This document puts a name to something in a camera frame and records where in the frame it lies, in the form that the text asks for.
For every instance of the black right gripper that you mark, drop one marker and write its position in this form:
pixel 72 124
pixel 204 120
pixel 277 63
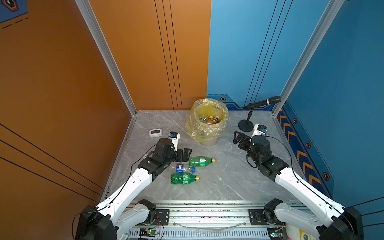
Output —
pixel 246 139

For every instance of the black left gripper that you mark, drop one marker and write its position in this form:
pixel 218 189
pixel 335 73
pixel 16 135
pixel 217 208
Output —
pixel 185 155

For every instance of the green bottle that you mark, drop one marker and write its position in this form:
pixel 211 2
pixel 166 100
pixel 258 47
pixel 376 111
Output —
pixel 184 179
pixel 196 162

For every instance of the small pepsi bottle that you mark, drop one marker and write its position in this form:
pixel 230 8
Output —
pixel 182 169

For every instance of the brown drink bottle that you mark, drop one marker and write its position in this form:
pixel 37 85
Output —
pixel 213 120

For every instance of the clear bottle red label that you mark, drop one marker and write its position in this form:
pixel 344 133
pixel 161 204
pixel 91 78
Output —
pixel 204 118

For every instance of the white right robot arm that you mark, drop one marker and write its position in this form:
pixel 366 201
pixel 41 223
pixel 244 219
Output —
pixel 328 219

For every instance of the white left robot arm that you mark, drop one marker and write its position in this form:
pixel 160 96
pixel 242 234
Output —
pixel 110 220

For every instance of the beige bin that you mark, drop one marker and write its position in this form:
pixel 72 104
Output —
pixel 209 134

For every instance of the yellow plastic bin liner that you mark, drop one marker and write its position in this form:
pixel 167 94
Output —
pixel 193 122

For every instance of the black microphone stand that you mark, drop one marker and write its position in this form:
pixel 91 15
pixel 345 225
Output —
pixel 246 125

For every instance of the white digital clock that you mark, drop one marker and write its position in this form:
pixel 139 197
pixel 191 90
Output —
pixel 155 133

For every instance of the black microphone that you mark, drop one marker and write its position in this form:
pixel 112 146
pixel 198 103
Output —
pixel 267 102

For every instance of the green circuit board left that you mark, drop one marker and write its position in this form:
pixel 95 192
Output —
pixel 149 233

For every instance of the green circuit board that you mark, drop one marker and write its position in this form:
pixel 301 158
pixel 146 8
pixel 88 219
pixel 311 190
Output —
pixel 149 233
pixel 275 234

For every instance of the green circuit board right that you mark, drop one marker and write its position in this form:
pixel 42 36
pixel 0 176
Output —
pixel 275 234

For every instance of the plush toy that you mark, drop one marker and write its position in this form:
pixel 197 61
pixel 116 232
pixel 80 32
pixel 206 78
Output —
pixel 294 233

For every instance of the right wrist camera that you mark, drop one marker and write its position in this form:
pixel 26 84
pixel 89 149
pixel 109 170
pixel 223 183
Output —
pixel 258 133

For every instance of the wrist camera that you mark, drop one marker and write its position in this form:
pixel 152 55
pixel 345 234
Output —
pixel 258 133
pixel 174 137

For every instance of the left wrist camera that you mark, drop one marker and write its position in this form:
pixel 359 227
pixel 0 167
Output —
pixel 174 137

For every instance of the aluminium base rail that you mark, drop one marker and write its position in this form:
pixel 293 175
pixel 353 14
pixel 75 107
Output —
pixel 208 220

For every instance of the aluminium corner post right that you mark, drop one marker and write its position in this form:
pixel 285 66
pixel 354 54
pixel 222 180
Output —
pixel 318 34

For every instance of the aluminium corner post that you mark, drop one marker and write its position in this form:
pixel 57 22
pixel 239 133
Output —
pixel 101 42
pixel 318 34

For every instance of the aluminium corner post left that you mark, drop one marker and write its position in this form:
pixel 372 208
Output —
pixel 101 42

